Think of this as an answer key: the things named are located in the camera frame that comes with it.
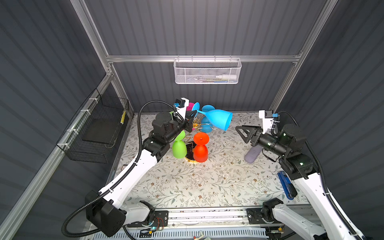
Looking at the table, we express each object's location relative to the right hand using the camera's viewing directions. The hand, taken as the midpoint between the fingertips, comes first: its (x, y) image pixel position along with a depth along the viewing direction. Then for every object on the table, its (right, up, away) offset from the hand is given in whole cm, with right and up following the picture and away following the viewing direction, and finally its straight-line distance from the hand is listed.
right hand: (240, 129), depth 61 cm
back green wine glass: (-27, -8, +13) cm, 31 cm away
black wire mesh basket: (-68, -4, +8) cm, 68 cm away
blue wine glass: (-13, +1, +23) cm, 26 cm away
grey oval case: (+17, -16, +32) cm, 40 cm away
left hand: (-19, +9, +6) cm, 21 cm away
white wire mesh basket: (-9, +48, +62) cm, 79 cm away
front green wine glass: (-27, -14, +17) cm, 35 cm away
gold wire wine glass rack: (-18, +2, +15) cm, 23 cm away
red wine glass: (-16, -11, +12) cm, 23 cm away
